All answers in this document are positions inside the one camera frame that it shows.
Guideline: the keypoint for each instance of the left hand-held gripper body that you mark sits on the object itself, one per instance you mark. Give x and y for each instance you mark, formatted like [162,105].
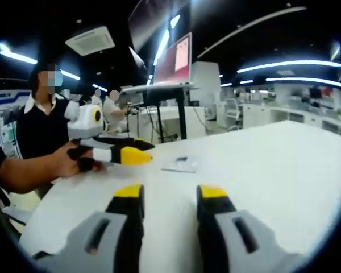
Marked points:
[85,119]

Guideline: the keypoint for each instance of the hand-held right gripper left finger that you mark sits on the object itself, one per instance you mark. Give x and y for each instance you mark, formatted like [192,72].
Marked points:
[128,227]

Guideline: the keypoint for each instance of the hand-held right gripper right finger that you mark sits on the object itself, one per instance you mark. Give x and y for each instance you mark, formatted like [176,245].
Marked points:
[213,227]

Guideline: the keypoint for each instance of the person's left hand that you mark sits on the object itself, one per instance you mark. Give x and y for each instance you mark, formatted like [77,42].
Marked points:
[65,166]

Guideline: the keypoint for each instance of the ceiling light strip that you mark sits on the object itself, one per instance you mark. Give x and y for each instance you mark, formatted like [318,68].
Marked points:
[99,87]
[304,81]
[290,65]
[70,74]

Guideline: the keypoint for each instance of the grey standing desk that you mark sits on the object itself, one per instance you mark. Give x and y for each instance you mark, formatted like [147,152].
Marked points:
[159,86]

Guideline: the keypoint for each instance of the ceiling air conditioner vent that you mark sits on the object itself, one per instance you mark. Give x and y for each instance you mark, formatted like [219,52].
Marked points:
[89,41]

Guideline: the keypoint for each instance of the white office chair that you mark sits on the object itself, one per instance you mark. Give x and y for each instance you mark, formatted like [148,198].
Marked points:
[233,109]

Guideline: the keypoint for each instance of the dark hanging ceiling panel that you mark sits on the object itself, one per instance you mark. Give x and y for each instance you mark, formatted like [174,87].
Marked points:
[156,20]

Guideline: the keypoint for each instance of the white office counter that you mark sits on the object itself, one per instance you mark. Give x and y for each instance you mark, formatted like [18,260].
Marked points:
[258,113]

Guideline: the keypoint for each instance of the wall poster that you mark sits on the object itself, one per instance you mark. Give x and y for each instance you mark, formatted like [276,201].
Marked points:
[3,122]

